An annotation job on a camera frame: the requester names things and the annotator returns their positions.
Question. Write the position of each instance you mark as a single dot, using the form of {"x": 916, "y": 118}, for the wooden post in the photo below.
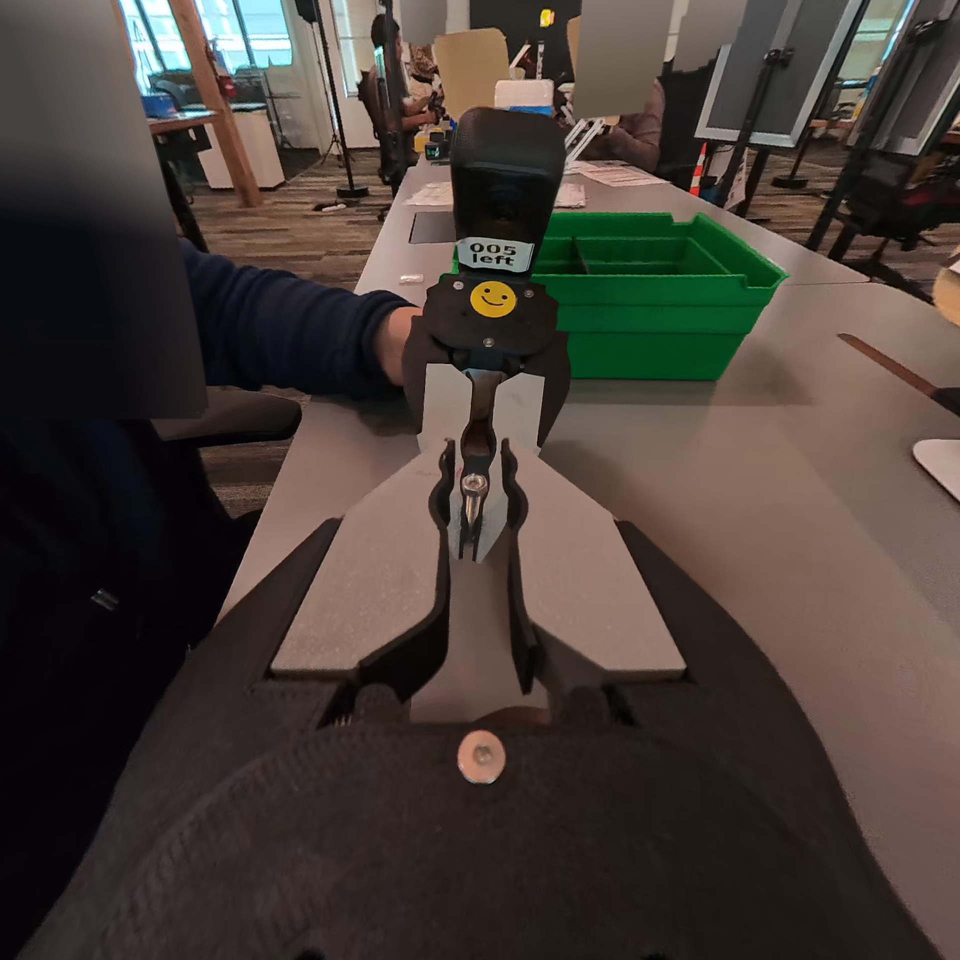
{"x": 216, "y": 112}

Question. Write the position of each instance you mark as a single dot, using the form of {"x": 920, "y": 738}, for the black light stand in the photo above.
{"x": 355, "y": 189}

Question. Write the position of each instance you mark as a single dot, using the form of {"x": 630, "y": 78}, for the wooden desk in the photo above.
{"x": 185, "y": 121}

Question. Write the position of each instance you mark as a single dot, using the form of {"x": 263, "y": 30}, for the text printed paper sheet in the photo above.
{"x": 621, "y": 178}

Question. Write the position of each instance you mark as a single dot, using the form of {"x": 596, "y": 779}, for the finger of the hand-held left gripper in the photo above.
{"x": 523, "y": 413}
{"x": 444, "y": 405}

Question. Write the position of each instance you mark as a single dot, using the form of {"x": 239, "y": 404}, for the person's left forearm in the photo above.
{"x": 285, "y": 331}

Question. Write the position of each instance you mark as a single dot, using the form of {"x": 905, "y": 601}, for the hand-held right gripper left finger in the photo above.
{"x": 361, "y": 593}

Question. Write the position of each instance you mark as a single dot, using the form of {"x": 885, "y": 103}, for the photo printed paper sheet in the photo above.
{"x": 568, "y": 197}

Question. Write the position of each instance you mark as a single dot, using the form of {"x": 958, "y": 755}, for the black bin divider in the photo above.
{"x": 583, "y": 260}

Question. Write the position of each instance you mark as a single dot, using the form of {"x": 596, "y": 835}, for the white tilting document stand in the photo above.
{"x": 941, "y": 458}

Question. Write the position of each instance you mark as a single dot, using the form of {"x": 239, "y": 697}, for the white paper sheet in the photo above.
{"x": 430, "y": 195}

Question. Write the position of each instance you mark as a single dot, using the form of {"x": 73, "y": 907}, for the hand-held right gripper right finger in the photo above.
{"x": 593, "y": 598}

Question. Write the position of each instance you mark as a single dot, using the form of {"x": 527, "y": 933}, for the brown cardboard sheet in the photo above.
{"x": 474, "y": 68}

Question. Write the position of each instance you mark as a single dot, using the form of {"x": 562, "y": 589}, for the black office chair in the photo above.
{"x": 903, "y": 187}

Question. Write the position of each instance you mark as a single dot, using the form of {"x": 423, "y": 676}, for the blue printed packet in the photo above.
{"x": 523, "y": 96}

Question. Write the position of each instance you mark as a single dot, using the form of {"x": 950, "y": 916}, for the green plastic bin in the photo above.
{"x": 659, "y": 331}

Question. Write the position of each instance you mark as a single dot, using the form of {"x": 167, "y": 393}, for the white cabinet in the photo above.
{"x": 239, "y": 152}

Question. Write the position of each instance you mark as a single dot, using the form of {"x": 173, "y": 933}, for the black chair armrest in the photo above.
{"x": 239, "y": 417}

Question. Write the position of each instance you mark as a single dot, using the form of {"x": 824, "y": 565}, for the silver hex bolt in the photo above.
{"x": 474, "y": 486}

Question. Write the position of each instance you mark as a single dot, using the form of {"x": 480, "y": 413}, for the black flat device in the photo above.
{"x": 947, "y": 404}

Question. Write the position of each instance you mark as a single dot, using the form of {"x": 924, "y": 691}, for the orange traffic cone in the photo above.
{"x": 699, "y": 178}

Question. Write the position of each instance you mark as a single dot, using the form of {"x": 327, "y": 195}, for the grey panel on stand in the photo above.
{"x": 758, "y": 80}
{"x": 920, "y": 74}

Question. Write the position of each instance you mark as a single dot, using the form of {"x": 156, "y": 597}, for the person's left hand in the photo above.
{"x": 394, "y": 344}

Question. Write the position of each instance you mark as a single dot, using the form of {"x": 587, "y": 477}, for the clear acrylic stand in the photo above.
{"x": 583, "y": 136}

